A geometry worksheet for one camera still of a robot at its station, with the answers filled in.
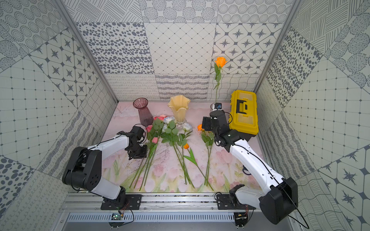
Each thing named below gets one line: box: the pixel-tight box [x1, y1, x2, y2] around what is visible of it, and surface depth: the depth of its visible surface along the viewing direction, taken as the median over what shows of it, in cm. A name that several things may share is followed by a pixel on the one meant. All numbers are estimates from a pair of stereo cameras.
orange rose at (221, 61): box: [213, 56, 228, 104], surface depth 87 cm
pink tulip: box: [143, 137, 159, 187], surface depth 95 cm
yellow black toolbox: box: [228, 89, 260, 136], surface depth 95 cm
